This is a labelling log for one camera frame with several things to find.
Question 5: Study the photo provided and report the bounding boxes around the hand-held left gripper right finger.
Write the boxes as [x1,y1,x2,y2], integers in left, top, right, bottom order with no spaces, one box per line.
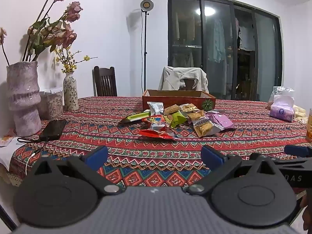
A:
[186,145,281,195]

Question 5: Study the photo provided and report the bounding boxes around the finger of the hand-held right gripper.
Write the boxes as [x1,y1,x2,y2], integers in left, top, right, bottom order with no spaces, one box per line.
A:
[284,145,312,157]

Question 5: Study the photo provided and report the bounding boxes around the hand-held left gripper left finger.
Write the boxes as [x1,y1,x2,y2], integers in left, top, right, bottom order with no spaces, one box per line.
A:
[30,146,122,195]

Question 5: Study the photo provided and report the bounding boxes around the pile of snack packets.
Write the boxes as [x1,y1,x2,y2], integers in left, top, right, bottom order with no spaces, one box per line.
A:
[119,102,236,140]

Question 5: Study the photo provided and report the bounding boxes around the green snack packet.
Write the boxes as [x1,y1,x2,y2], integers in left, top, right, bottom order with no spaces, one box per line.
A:
[119,111,152,124]

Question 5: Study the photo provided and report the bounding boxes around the red wooden box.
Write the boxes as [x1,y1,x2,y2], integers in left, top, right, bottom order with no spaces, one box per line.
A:
[142,89,216,111]

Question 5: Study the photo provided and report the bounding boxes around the white snack packet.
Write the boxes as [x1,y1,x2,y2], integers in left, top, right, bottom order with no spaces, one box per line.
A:
[147,102,164,115]

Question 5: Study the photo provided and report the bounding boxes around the person's right hand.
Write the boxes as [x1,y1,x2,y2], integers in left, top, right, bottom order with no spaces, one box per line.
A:
[300,195,312,231]

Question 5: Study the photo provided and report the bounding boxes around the glass of amber drink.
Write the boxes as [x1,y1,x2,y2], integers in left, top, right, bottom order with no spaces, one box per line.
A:
[306,108,312,140]

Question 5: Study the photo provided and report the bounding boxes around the purple tissue pack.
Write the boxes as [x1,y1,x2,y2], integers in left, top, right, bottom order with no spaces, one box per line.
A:
[269,95,295,122]

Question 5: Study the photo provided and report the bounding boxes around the patterned tablecloth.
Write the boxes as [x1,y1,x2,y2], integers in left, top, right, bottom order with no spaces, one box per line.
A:
[0,95,312,195]

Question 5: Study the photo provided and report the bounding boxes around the black phone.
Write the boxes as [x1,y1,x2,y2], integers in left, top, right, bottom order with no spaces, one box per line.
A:
[39,119,67,142]

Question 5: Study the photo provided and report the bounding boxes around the clear plastic bag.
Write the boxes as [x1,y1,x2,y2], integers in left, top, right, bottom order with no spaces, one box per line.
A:
[267,86,295,110]

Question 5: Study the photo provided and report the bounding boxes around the small floral vase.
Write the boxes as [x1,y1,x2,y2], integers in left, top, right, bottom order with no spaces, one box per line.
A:
[63,72,80,111]

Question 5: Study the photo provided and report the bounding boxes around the dark wooden chair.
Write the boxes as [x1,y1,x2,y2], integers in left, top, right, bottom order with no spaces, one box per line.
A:
[179,78,199,91]
[92,66,118,97]

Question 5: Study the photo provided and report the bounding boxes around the white cloth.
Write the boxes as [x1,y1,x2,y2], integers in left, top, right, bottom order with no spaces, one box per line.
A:
[0,136,27,171]

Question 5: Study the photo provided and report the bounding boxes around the beige jacket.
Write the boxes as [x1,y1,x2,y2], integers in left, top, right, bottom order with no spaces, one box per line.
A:
[158,66,209,94]

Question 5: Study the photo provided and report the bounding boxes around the pink printed card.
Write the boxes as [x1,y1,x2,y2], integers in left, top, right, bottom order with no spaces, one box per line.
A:
[0,130,14,147]

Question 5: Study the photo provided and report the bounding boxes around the large pink ceramic vase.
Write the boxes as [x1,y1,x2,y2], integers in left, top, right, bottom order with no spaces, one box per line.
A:
[6,61,42,137]

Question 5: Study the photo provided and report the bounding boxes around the yellow flower sprigs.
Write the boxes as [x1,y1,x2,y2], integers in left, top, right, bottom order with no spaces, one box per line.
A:
[54,46,98,74]

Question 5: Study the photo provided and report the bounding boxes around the sliding glass door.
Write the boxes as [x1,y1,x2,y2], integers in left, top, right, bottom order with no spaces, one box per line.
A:
[167,0,285,101]

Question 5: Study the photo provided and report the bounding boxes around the light blue hanging shirt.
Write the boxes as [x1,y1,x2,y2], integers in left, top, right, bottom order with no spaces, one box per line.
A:
[208,17,226,62]

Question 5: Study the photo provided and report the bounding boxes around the pink dried flowers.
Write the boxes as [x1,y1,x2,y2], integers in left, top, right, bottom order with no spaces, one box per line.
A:
[0,0,83,66]

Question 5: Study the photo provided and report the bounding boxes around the floor lamp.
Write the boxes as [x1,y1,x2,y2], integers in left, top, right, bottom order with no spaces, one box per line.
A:
[140,0,154,95]

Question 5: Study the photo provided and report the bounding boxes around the charging cable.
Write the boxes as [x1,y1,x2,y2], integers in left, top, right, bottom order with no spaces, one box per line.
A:
[17,136,43,178]

